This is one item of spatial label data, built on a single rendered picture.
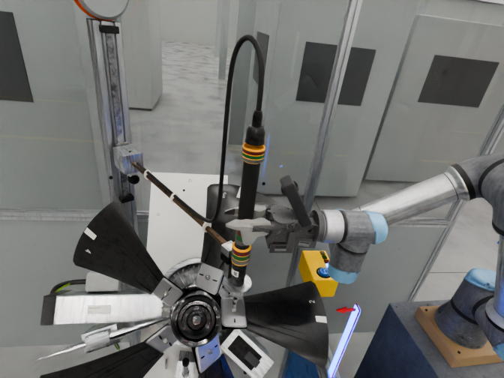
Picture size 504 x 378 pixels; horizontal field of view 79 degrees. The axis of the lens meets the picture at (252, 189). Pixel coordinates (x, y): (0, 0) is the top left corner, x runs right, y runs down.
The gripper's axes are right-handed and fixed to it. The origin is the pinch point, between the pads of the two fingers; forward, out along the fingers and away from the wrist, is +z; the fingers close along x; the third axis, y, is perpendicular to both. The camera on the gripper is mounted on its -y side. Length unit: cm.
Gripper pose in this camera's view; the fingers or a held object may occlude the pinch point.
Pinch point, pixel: (232, 215)
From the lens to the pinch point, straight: 65.4
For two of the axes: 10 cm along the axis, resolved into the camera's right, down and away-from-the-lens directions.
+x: -1.2, -5.0, 8.6
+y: -1.2, 8.7, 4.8
